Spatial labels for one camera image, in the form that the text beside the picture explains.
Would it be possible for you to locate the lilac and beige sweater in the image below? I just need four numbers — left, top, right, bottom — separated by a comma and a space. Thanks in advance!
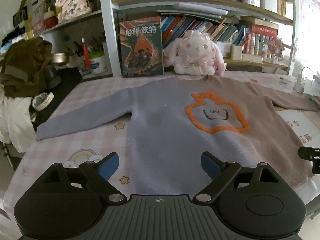
36, 76, 316, 195

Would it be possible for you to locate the white paper with red characters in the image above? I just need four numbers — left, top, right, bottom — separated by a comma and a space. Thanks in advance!
277, 109, 319, 148

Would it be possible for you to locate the white charger plug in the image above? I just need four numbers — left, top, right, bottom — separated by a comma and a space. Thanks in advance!
293, 67, 312, 94

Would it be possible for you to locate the black bag under jacket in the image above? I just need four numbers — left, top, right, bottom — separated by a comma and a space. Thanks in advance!
31, 66, 82, 131

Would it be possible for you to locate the white wristwatch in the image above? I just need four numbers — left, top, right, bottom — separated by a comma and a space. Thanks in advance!
31, 93, 54, 112

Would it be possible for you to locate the white cloth at left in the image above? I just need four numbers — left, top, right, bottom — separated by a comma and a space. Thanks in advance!
1, 86, 36, 153

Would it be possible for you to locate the white green pen cup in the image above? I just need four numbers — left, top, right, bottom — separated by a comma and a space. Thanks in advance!
89, 50, 106, 74

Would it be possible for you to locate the silver metal tin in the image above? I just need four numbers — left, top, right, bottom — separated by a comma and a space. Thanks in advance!
51, 53, 69, 65

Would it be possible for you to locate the red white bottle figurine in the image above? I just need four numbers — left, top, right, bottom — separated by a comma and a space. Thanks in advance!
81, 38, 91, 68

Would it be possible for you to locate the pink white plush bunny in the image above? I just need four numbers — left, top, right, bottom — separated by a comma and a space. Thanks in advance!
163, 30, 227, 76

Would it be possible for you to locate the row of standing books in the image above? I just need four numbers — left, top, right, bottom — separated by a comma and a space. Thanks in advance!
161, 14, 285, 61

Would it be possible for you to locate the olive green jacket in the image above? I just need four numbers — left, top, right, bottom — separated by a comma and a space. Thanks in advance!
1, 37, 52, 98

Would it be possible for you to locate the Harry Potter book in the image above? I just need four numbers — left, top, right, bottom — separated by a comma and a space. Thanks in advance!
119, 16, 164, 77

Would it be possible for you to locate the floral pink doll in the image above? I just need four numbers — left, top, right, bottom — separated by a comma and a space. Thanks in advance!
55, 0, 92, 21

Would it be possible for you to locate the white metal shelf frame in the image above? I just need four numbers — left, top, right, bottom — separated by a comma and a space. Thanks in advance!
100, 0, 300, 77

